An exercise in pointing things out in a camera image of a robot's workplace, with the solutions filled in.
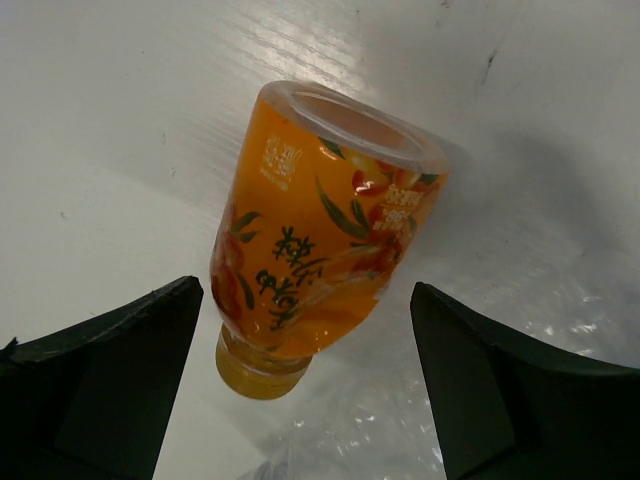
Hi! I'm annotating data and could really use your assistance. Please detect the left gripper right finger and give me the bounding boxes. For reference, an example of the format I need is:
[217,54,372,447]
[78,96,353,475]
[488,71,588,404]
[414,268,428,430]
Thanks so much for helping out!
[410,283,639,479]

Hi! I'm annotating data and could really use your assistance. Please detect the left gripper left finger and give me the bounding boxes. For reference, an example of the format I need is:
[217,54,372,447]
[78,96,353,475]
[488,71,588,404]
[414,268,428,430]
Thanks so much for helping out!
[1,276,204,479]

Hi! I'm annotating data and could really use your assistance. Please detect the small orange juice bottle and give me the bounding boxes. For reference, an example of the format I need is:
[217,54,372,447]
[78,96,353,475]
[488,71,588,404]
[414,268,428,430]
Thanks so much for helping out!
[210,80,449,400]

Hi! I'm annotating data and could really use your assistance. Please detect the clear ribbed bottle blue cap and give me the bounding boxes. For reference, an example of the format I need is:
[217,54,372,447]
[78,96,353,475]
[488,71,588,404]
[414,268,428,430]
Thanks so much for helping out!
[251,368,450,479]

